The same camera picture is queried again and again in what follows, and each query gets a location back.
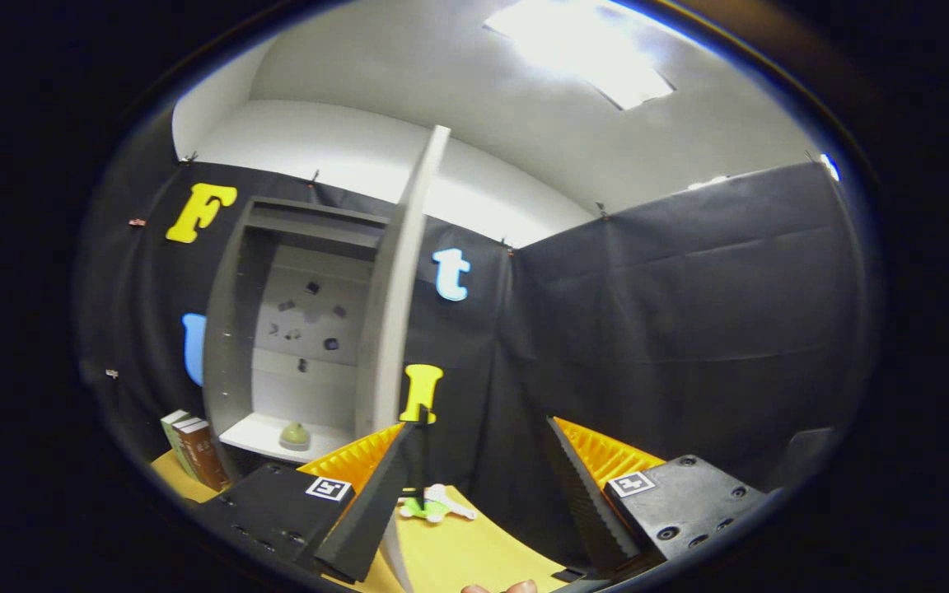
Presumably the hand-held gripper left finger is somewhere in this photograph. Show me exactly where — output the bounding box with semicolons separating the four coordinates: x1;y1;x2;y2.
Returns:
194;422;414;584

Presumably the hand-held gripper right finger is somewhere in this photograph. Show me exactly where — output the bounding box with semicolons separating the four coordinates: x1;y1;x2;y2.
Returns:
546;416;784;581

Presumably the black door handle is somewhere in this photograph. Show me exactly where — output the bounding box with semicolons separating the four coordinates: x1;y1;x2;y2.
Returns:
403;418;436;507

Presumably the beige cabinet door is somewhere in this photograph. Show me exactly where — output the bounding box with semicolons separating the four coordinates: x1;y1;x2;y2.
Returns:
353;125;452;593

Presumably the pink green plush toy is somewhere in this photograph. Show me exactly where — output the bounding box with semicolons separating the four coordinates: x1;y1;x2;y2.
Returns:
396;483;478;525

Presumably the white cabinet shelf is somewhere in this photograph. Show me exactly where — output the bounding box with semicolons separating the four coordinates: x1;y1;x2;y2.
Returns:
219;412;356;464

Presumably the brown book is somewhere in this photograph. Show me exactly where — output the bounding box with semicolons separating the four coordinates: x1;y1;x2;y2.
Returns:
174;418;230;493

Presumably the black backdrop cloth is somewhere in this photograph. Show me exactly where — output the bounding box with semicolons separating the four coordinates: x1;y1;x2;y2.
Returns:
75;115;883;569

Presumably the grey cabinet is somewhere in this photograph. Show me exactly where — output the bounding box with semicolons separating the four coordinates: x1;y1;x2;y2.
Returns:
201;196;393;483

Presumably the long ceiling light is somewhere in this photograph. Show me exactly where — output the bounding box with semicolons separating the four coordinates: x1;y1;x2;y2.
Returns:
483;0;677;112

